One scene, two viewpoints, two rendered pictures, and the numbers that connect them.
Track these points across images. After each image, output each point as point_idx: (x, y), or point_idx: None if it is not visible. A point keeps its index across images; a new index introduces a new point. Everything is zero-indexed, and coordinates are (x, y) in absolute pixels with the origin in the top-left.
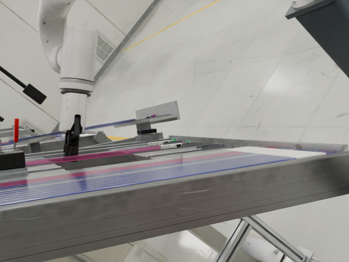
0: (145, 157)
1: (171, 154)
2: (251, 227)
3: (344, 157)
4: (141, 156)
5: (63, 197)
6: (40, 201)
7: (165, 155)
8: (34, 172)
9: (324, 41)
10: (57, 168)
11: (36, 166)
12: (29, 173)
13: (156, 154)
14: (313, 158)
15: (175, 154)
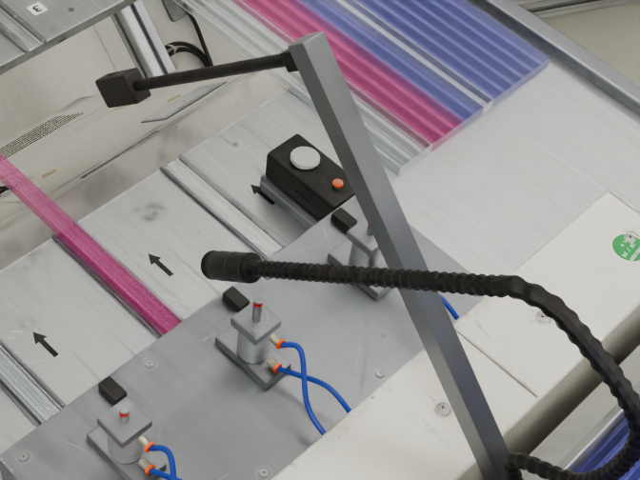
0: (27, 53)
1: (11, 10)
2: None
3: None
4: (2, 67)
5: (505, 2)
6: (526, 13)
7: (28, 16)
8: (230, 189)
9: None
10: (189, 160)
11: (119, 245)
12: (236, 196)
13: (8, 34)
14: None
15: (6, 4)
